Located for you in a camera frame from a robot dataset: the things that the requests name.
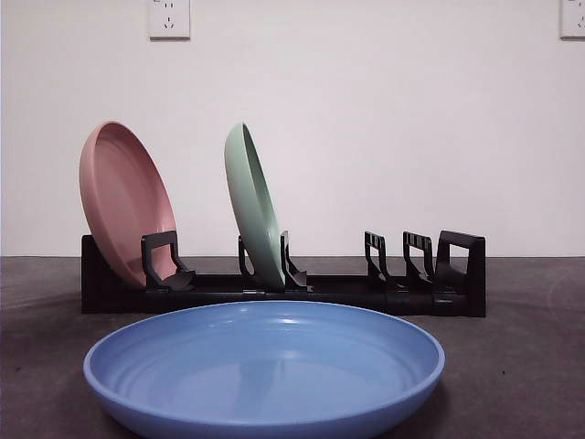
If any green round plate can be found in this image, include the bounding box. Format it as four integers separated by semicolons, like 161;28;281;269
223;122;287;291

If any blue round plate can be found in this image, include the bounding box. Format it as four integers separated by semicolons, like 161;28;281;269
82;300;446;439

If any pink round plate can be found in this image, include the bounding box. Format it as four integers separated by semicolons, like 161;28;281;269
79;121;178;290

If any black plastic plate rack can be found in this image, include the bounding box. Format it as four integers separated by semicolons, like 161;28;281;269
80;229;487;318

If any white wall socket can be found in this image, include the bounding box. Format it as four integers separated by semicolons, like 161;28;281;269
147;0;191;39
559;0;585;39

